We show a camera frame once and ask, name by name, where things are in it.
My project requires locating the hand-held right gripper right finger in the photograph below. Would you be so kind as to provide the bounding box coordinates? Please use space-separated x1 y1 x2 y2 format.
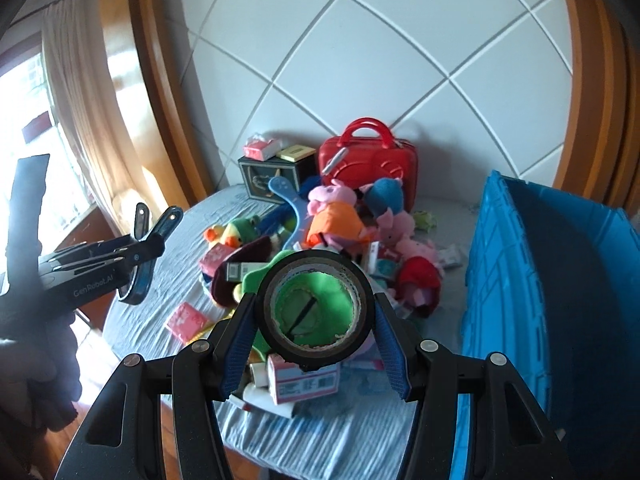
372 292 563 480

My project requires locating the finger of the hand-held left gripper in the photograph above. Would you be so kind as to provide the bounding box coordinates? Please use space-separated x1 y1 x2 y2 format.
131 202 185 261
119 257 157 307

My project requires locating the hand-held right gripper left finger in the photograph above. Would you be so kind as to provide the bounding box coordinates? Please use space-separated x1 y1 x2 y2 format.
55 292 261 480

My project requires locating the black tape roll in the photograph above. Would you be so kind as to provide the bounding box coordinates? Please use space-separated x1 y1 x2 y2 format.
257 249 376 372

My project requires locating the blue plastic crate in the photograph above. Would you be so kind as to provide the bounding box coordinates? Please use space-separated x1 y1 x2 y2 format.
447 170 640 480

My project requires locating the person's left hand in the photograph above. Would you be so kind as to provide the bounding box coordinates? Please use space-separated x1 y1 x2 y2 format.
27 310 82 433

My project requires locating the flat pink tissue pack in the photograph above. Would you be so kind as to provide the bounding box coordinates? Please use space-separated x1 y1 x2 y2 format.
165 302 211 345

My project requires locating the green duck plush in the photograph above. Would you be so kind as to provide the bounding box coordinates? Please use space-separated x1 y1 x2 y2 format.
220 215 263 248

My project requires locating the dark maroon plush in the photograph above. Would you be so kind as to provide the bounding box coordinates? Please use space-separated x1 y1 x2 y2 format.
210 235 273 308

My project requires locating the black and white box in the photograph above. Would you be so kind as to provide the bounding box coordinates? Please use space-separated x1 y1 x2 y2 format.
227 260 261 282

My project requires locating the white and pink carton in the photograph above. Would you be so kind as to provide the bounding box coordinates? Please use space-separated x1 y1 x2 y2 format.
265 352 343 406

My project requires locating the green plush leaf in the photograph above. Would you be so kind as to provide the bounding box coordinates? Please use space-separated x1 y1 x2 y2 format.
232 250 368 361

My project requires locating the pig plush in red dress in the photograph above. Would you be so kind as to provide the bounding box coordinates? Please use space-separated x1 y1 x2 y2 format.
397 237 446 318

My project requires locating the grey striped bed sheet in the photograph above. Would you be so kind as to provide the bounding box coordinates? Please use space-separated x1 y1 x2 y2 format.
102 185 481 471

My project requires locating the black gift box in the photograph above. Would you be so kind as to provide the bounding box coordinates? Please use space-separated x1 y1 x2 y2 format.
238 152 316 203

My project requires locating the small pink tissue pack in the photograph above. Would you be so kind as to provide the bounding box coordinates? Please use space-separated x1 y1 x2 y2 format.
243 135 281 162

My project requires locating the blue plastic paddle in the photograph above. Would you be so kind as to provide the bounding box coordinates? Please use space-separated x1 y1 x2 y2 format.
267 176 311 248

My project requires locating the light pink pig plush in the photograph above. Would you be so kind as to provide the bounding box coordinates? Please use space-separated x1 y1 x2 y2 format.
375 210 416 246

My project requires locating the beige curtain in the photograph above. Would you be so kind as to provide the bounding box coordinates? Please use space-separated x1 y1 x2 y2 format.
40 0 151 241

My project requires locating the pig plush in orange dress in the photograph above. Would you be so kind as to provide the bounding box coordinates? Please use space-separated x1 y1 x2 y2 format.
305 178 373 256

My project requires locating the small yellow box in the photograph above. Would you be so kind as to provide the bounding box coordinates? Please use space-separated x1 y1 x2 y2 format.
277 145 316 163

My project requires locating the window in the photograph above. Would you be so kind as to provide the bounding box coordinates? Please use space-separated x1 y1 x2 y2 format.
0 45 66 241

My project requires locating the blue plush toy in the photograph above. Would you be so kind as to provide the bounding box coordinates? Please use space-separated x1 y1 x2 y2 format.
367 177 405 216

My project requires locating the red hard carry case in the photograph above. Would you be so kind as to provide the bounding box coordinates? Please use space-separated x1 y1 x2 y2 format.
318 117 418 213

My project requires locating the wooden wall pillar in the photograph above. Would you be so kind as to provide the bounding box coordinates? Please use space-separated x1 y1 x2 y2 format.
100 0 226 206
552 0 640 211

